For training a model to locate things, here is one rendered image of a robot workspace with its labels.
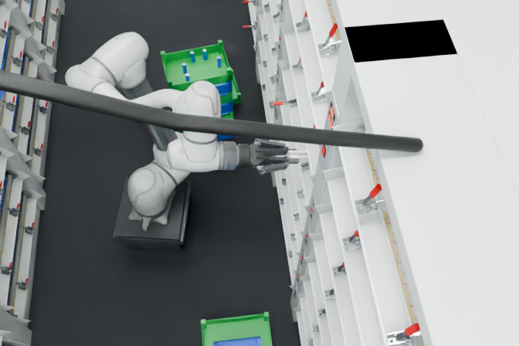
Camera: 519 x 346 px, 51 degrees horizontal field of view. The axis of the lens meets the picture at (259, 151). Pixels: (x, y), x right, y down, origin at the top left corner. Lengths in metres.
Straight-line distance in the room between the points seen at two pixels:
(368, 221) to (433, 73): 0.32
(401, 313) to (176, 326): 1.67
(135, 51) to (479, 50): 1.29
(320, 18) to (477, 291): 0.84
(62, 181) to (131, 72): 1.13
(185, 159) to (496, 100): 0.93
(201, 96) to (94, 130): 1.68
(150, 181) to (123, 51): 0.59
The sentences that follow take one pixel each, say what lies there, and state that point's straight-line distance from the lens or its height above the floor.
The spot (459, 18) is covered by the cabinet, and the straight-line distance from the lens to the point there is 1.18.
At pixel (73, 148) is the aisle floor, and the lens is 3.13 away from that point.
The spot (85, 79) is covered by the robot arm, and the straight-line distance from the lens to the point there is 2.00.
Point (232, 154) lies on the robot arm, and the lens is 1.67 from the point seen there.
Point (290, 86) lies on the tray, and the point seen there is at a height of 0.93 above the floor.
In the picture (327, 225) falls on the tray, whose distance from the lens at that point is 1.54.
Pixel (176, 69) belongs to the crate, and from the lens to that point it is 2.70.
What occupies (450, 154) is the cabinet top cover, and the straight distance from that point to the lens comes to 0.96.
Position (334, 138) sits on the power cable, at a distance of 0.85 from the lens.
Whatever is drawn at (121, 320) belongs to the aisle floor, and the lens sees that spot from 2.66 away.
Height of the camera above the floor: 2.50
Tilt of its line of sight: 57 degrees down
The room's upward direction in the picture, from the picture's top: 1 degrees clockwise
